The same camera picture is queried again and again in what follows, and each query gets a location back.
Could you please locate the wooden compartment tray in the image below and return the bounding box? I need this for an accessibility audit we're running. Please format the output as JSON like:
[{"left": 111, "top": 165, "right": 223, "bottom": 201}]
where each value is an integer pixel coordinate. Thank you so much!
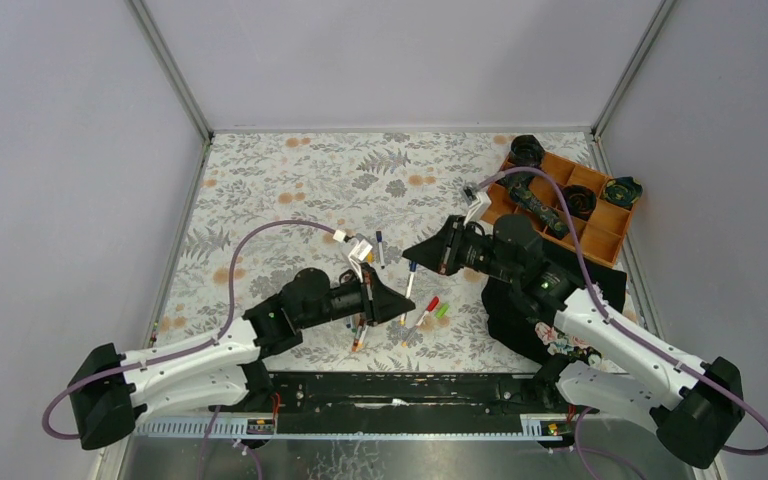
[{"left": 481, "top": 153, "right": 642, "bottom": 267}]

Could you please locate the white slotted cable duct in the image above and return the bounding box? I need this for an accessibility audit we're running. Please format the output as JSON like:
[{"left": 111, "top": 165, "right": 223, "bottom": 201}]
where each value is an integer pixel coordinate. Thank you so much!
[{"left": 133, "top": 416, "right": 562, "bottom": 442}]

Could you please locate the clear pen orange end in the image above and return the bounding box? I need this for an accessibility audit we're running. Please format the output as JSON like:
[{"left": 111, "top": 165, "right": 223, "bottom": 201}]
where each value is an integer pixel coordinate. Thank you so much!
[{"left": 351, "top": 325, "right": 366, "bottom": 352}]

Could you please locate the white pen blue end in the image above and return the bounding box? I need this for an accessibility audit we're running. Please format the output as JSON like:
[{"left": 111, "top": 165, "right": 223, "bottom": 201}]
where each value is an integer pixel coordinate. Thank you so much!
[{"left": 399, "top": 261, "right": 418, "bottom": 326}]

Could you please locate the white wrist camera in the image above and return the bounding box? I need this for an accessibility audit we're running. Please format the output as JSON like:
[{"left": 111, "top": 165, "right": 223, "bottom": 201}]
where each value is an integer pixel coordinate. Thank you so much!
[
  {"left": 332, "top": 230, "right": 372, "bottom": 277},
  {"left": 462, "top": 184, "right": 492, "bottom": 224}
]

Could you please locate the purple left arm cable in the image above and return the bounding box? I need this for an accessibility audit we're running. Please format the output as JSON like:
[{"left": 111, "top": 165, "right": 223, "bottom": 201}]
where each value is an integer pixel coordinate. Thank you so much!
[{"left": 42, "top": 219, "right": 349, "bottom": 480}]

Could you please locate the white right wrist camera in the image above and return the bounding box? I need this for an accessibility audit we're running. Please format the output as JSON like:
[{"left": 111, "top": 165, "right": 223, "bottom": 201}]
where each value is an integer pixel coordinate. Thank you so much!
[{"left": 462, "top": 184, "right": 492, "bottom": 224}]

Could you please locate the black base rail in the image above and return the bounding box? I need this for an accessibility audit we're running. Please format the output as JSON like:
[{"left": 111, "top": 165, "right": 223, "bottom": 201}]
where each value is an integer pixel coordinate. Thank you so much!
[{"left": 230, "top": 371, "right": 572, "bottom": 433}]

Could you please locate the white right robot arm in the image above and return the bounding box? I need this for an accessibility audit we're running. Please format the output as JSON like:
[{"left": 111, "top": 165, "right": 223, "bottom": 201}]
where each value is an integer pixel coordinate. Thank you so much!
[{"left": 403, "top": 214, "right": 745, "bottom": 469}]

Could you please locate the dark patterned fabric roll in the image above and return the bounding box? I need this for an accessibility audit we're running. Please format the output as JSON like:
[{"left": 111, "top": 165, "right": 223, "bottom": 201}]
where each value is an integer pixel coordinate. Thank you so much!
[{"left": 496, "top": 167, "right": 569, "bottom": 239}]

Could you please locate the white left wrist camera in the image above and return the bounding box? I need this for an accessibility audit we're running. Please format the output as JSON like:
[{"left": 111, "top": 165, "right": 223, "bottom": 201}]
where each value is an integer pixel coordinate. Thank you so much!
[{"left": 332, "top": 230, "right": 372, "bottom": 277}]

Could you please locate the dark rolled flower in tray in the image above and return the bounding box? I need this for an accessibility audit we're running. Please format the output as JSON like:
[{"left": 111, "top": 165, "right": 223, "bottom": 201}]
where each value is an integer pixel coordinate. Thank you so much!
[{"left": 560, "top": 185, "right": 597, "bottom": 221}]

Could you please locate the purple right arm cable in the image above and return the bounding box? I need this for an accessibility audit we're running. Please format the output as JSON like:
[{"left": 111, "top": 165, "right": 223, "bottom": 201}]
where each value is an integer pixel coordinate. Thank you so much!
[{"left": 463, "top": 166, "right": 768, "bottom": 480}]

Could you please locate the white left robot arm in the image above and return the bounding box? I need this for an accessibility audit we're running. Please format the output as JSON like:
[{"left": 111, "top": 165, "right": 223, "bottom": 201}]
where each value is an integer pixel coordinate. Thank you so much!
[{"left": 68, "top": 264, "right": 415, "bottom": 450}]

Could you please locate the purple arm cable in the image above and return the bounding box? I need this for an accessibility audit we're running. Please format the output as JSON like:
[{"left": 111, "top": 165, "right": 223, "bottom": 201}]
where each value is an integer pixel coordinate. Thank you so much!
[
  {"left": 463, "top": 166, "right": 768, "bottom": 480},
  {"left": 42, "top": 219, "right": 349, "bottom": 480}
]

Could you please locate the green pen cap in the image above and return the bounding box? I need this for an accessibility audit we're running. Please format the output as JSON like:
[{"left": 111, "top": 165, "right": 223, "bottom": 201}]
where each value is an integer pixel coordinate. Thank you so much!
[{"left": 435, "top": 303, "right": 449, "bottom": 318}]

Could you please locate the floral patterned table mat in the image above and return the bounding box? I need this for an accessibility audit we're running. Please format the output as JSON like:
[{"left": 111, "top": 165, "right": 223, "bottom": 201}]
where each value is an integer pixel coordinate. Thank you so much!
[{"left": 152, "top": 133, "right": 537, "bottom": 373}]

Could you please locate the black floral cloth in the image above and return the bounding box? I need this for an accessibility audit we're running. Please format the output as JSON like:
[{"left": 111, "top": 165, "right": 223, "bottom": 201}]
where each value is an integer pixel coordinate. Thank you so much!
[{"left": 481, "top": 260, "right": 627, "bottom": 365}]

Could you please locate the dark green rolled flower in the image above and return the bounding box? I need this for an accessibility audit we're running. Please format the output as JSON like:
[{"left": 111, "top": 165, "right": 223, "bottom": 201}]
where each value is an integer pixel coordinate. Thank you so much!
[{"left": 600, "top": 176, "right": 644, "bottom": 211}]

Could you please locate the dark rolled fabric flower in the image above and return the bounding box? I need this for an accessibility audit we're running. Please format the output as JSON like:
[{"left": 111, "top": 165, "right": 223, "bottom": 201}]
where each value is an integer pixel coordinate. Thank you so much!
[{"left": 508, "top": 135, "right": 546, "bottom": 168}]

